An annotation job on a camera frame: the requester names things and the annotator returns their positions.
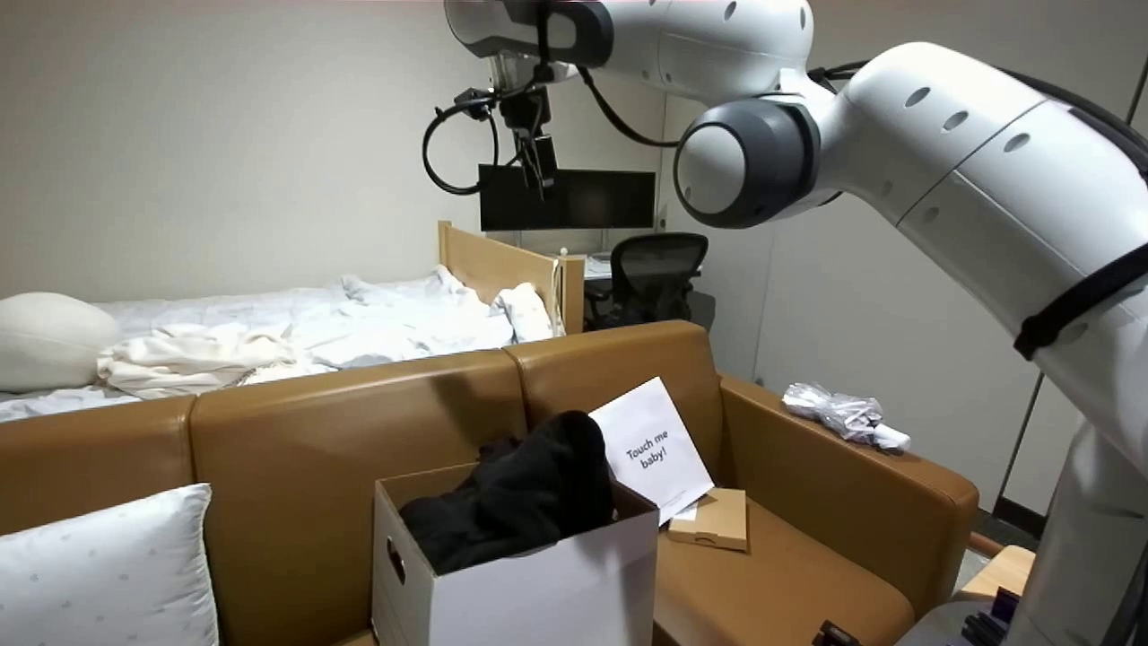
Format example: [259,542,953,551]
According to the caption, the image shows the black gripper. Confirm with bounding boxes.
[497,53,562,198]

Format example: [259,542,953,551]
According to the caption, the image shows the black cloth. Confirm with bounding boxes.
[399,408,622,578]

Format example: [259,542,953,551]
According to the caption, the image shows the brown leather sofa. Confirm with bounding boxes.
[0,317,982,646]

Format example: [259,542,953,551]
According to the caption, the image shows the small flat cardboard box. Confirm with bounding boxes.
[662,486,754,558]

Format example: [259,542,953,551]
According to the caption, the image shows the white cardboard box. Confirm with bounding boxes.
[366,462,664,646]

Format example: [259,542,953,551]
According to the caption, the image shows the black computer monitor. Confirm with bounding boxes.
[479,163,664,237]

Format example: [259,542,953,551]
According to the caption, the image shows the black office chair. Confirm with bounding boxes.
[582,230,717,335]

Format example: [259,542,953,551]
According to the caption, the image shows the white rumpled bedding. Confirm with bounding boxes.
[0,262,562,425]

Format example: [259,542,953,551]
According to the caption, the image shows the white paper sign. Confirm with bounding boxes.
[585,375,717,529]

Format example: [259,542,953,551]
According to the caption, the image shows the white crumpled plastic bag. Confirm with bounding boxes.
[780,382,914,459]

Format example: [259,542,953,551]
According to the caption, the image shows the round white pillow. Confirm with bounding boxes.
[0,290,125,394]

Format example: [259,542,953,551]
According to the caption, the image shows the small black object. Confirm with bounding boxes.
[811,619,865,646]

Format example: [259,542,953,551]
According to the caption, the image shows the white dotted square pillow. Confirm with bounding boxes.
[0,482,225,646]

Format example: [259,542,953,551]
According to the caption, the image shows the light wooden block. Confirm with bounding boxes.
[957,542,1041,606]

